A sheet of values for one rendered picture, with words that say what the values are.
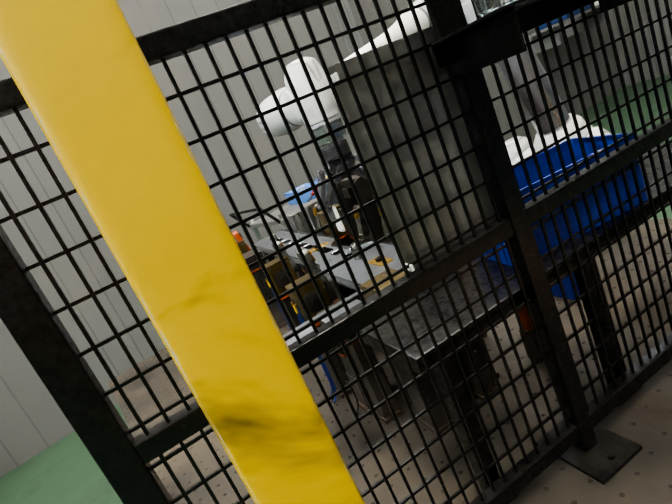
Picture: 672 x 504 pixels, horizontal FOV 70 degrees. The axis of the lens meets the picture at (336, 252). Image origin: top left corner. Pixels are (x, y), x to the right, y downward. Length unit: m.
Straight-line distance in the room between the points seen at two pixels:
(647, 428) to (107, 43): 0.98
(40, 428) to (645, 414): 4.07
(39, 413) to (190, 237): 4.02
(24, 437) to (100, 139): 4.10
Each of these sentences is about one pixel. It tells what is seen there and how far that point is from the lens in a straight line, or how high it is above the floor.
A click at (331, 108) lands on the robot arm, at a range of 1.20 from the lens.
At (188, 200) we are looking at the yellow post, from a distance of 0.45.
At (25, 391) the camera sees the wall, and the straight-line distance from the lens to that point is 4.38.
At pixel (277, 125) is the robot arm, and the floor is 1.43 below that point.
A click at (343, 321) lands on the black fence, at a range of 0.63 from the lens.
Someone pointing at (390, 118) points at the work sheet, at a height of 1.36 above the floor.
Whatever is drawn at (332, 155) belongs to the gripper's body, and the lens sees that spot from 1.20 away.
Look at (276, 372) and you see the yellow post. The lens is 0.49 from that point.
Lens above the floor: 1.39
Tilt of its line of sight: 15 degrees down
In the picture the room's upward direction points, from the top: 24 degrees counter-clockwise
